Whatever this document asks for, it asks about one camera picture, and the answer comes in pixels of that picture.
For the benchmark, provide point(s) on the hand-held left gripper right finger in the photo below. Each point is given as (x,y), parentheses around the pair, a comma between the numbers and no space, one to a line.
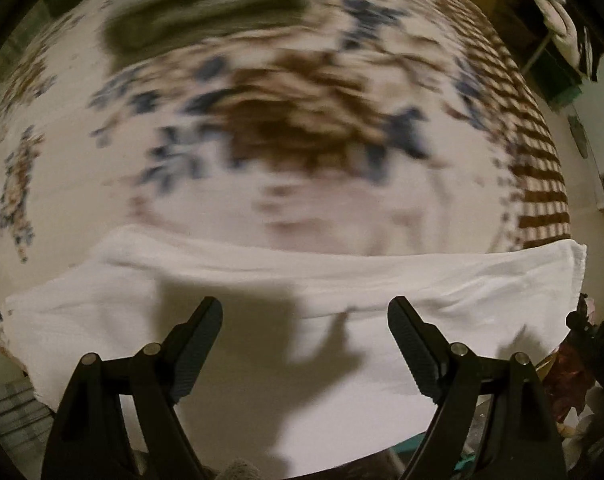
(413,347)

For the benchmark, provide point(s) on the floral printed blanket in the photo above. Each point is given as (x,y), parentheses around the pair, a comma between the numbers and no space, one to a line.
(292,135)

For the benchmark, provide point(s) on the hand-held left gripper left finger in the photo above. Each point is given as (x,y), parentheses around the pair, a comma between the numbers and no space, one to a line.
(197,355)

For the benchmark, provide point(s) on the dark red cloth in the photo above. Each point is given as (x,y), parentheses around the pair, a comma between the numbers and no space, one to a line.
(569,385)

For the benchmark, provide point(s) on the olive green folded cloth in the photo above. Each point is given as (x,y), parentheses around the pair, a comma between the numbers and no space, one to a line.
(207,7)

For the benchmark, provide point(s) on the white towel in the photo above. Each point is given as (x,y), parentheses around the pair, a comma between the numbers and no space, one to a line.
(302,340)

